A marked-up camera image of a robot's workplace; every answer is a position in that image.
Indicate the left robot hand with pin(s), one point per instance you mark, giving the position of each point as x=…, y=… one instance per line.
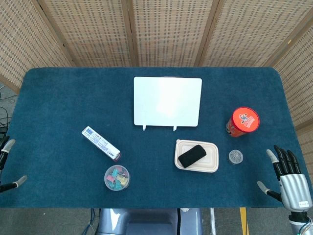
x=6, y=149

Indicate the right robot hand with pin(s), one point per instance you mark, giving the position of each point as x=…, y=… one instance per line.
x=293, y=182

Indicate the black eraser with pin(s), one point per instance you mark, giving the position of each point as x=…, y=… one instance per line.
x=192, y=156

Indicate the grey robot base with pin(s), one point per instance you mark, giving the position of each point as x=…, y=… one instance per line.
x=149, y=221

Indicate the beige food container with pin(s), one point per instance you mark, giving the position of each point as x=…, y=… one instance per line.
x=196, y=156

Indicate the white board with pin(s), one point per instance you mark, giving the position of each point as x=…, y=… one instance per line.
x=167, y=101

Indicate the small clear lid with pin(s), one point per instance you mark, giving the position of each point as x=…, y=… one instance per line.
x=235, y=156

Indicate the red snack canister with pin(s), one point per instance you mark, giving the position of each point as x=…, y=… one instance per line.
x=242, y=122

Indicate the blue table mat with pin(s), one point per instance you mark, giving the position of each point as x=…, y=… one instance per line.
x=73, y=102

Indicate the white and blue long box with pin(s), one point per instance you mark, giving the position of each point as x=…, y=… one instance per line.
x=100, y=143

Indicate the clear tub of binder clips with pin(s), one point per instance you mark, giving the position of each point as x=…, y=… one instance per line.
x=117, y=176

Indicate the bamboo folding screen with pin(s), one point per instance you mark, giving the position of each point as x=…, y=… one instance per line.
x=156, y=31

